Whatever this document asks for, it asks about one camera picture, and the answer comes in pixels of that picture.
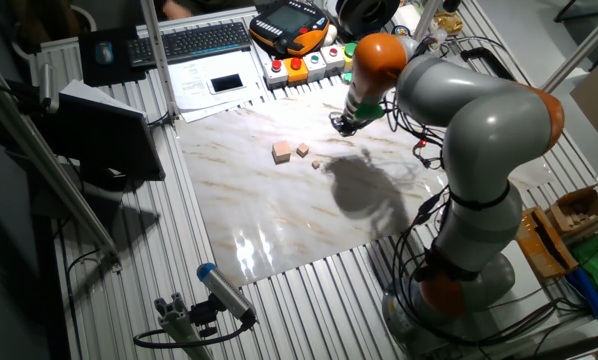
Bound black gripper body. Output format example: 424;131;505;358
329;111;366;131

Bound large wooden block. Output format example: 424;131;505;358
271;140;293;165

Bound person hand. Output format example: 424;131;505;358
161;0;194;21

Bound white box green button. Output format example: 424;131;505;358
302;51;328;82

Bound white box small red button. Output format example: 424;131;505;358
320;44;347;74

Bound yellow box green button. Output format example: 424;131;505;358
341;42;359;72

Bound orange box red button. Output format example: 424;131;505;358
282;56;310;86

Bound white rounded object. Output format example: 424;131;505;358
321;23;340;48

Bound white marble pattern mat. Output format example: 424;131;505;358
173;82;558;289

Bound black round spool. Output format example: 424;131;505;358
335;0;403;39

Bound orange black teach pendant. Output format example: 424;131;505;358
248;0;331;58

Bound white framed smartphone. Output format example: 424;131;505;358
207;72;247;96

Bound yellow snack bag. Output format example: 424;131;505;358
432;10;464;36

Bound white paper sheets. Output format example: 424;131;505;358
167;49;266;124

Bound black keyboard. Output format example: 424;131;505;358
126;21;253;69

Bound orange flat box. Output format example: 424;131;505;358
514;205;580;281

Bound black monitor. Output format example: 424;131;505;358
52;92;167;183

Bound brown cardboard box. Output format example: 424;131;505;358
543;181;598;237

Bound blue grey computer mouse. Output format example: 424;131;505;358
94;40;115;66

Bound black mouse pad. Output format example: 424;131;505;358
77;25;148;88

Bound short aluminium profile stub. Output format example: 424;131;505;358
153;292;213;360

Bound blue bin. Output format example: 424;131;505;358
565;267;598;323

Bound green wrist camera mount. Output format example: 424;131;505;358
354;101;387;121

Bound black handle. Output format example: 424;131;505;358
459;46;511;82

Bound upright aluminium post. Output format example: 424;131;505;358
139;0;181;120

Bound silver camera blue end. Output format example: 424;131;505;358
196;262;258;324

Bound black camera clamp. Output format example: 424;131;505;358
188;294;226;339

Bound thin aluminium post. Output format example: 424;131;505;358
542;3;598;93

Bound black camera cable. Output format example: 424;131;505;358
132;318;256;350

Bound silver cylinder camera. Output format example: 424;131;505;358
38;62;61;115

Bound slanted aluminium frame bar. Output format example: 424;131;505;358
0;69;124;272

